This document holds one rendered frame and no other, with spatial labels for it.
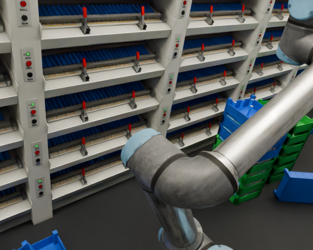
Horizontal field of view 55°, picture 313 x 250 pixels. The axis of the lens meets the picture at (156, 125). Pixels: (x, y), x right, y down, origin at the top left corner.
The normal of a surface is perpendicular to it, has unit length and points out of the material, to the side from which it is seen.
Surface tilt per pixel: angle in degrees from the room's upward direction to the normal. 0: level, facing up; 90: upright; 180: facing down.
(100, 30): 21
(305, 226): 0
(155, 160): 41
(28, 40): 90
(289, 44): 91
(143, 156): 49
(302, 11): 87
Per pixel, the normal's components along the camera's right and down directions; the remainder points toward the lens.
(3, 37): 0.36, -0.60
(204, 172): -0.13, -0.45
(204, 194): 0.04, 0.31
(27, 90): 0.61, 0.50
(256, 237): 0.14, -0.83
